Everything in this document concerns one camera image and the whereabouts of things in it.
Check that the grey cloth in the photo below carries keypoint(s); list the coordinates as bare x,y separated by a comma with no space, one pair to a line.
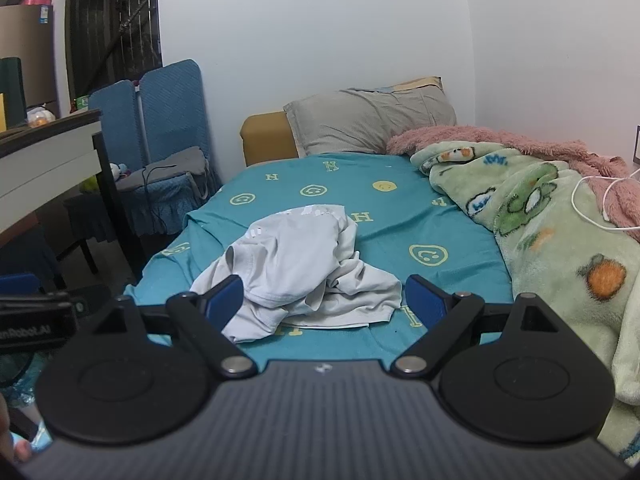
170,165

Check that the green plush toy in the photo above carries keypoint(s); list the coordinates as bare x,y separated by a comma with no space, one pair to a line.
89,186

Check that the white t-shirt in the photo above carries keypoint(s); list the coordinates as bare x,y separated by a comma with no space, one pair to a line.
300,250

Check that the tan pillow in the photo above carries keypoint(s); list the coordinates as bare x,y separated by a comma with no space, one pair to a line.
420,83

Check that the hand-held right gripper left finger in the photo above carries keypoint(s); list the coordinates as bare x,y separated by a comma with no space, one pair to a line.
227,300

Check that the bed with teal printed sheet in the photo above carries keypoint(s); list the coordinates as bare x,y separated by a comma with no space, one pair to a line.
400,220

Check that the mustard yellow cushion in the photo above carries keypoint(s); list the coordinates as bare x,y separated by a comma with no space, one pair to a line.
265,137

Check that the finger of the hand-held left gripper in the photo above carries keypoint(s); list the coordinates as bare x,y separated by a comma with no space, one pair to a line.
20,283

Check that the person's left hand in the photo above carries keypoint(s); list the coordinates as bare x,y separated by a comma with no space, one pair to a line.
20,452

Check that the blue quilted folding chair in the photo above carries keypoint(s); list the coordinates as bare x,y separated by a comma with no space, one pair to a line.
172,110

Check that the brown tall cabinet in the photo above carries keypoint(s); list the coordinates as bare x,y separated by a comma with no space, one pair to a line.
27,55

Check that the white desk with black leg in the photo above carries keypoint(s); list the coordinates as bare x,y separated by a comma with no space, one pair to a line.
45,147

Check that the white and blue plush toy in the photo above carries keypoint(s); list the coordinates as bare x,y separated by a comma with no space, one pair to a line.
118,171

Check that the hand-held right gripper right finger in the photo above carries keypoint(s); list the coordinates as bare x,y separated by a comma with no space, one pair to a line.
422,300

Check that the dark window with grille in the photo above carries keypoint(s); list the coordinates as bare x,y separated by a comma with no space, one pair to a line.
115,15

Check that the pink fluffy blanket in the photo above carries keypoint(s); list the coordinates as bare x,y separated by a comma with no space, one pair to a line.
450,137

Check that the grey pillow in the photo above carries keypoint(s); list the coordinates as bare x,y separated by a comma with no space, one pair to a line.
370,120

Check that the green cartoon fleece blanket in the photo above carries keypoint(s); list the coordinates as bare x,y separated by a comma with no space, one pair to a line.
550,260

